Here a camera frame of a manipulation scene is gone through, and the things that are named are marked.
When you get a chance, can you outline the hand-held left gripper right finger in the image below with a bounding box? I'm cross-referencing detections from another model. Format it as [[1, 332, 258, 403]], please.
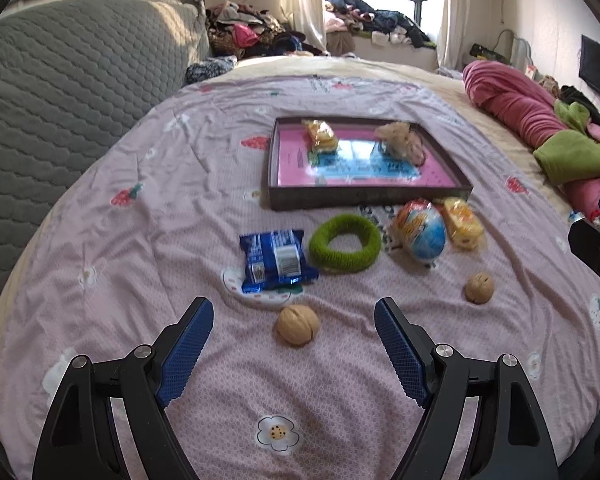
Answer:
[[374, 297, 561, 480]]

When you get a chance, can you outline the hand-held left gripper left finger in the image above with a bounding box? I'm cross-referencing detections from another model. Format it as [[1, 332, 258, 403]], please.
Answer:
[[31, 296, 215, 480]]

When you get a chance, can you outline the walnut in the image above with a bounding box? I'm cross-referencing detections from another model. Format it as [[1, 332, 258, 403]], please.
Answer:
[[276, 305, 321, 346], [463, 272, 496, 305]]

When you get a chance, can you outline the egg-shaped toy packet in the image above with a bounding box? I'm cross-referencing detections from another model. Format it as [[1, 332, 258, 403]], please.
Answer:
[[394, 199, 448, 263]]

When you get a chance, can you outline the blue snack packet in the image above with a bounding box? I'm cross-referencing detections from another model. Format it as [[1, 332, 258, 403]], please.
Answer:
[[239, 229, 320, 295]]

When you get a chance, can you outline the brown shallow cardboard box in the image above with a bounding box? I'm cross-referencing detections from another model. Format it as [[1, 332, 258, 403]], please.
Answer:
[[261, 116, 475, 212]]

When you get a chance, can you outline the colourful snack packet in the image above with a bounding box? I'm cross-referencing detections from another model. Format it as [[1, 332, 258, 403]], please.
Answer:
[[568, 209, 600, 231]]

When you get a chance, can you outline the green blanket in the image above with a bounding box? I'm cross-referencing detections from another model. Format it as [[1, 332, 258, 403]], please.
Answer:
[[532, 101, 600, 186]]

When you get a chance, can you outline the dark clothes heap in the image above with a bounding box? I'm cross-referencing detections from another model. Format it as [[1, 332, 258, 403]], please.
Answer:
[[537, 74, 600, 128]]

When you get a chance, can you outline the pink printed bedsheet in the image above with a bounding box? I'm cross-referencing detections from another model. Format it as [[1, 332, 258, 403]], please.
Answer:
[[0, 72, 600, 480]]

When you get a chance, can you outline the yellow wrapped cake packet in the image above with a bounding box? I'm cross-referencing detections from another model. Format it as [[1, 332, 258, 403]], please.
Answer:
[[437, 197, 486, 251], [301, 119, 340, 155]]

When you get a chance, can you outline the pink blanket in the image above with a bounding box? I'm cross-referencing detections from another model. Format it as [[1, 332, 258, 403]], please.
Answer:
[[462, 60, 600, 246]]

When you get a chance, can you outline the pink and blue book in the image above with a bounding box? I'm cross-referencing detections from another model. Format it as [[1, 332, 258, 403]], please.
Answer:
[[275, 122, 463, 189]]

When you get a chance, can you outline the black patterned bag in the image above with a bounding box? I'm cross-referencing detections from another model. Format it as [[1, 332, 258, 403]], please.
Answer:
[[470, 42, 502, 61]]

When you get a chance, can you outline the beige mesh pouch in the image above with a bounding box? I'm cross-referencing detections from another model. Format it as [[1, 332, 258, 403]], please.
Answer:
[[375, 121, 427, 166]]

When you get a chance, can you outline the beige bed cover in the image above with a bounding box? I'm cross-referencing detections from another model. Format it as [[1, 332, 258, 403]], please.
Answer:
[[220, 55, 581, 211]]

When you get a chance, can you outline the dark patterned cloth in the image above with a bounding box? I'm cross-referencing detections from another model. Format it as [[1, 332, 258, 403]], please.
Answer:
[[186, 56, 238, 86]]

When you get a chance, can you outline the grey quilted headboard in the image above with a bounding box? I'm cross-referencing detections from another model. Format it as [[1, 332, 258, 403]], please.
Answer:
[[0, 0, 211, 331]]

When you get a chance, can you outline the heap of windowsill clothes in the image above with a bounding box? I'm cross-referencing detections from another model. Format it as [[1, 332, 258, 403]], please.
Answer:
[[325, 0, 438, 58]]

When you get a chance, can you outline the pile of clothes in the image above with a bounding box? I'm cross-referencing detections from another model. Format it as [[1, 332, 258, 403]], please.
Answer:
[[207, 0, 331, 58]]

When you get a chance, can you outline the green knitted ring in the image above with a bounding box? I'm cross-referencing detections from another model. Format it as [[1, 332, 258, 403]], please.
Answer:
[[308, 214, 383, 275]]

